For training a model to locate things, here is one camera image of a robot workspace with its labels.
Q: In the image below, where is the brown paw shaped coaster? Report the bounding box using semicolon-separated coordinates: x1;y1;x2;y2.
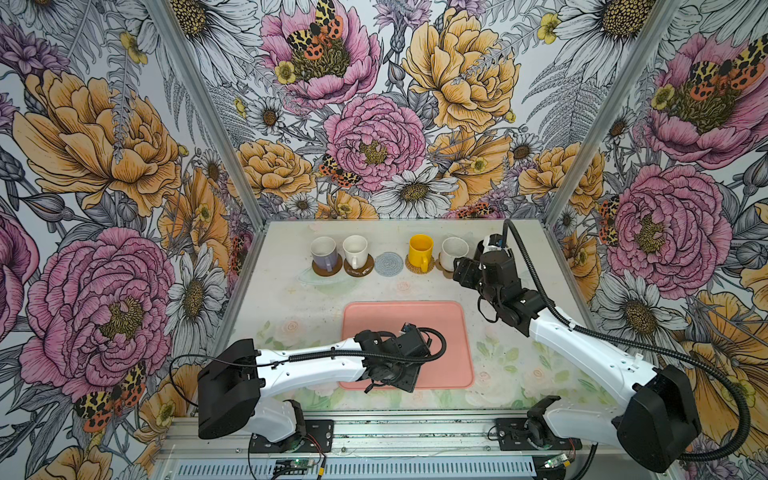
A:
435;260;453;280

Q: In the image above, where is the white speckled mug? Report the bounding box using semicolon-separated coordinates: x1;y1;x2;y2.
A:
439;236;469;272

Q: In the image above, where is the yellow mug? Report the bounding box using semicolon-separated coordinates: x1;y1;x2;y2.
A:
407;234;434;270

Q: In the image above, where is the tan rattan round coaster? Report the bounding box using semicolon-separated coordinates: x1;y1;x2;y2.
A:
404;256;435;275

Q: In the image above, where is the scratched dark wooden coaster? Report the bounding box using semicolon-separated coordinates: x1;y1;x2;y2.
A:
343;254;375;278

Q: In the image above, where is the grey woven round coaster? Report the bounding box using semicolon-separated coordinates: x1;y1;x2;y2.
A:
374;251;404;278

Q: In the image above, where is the large plain wooden coaster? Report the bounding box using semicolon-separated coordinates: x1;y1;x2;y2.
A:
311;257;344;277

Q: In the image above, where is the lavender mug white inside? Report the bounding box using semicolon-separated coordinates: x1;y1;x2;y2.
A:
310;236;339;268

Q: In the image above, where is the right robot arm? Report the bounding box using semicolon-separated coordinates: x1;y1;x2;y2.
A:
452;250;701;473

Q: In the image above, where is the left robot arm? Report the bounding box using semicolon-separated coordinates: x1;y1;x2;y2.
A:
197;323;447;443

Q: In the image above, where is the pink silicone tray mat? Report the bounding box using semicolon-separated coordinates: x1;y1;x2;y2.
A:
337;300;475;392

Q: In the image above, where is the green circuit board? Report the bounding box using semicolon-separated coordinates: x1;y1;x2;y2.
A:
270;459;317;480

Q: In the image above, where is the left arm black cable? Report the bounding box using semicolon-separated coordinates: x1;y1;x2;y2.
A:
167;326;448;409

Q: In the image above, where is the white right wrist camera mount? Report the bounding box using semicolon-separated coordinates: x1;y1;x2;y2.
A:
482;233;507;253

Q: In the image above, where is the aluminium front rail frame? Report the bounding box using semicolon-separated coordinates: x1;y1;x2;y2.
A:
151;410;655;479

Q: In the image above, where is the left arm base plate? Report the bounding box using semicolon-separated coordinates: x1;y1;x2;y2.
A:
248;419;335;454

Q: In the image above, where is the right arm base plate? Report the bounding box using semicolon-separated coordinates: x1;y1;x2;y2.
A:
491;417;582;451

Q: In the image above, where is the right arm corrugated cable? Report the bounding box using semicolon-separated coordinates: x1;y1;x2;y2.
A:
502;218;752;480

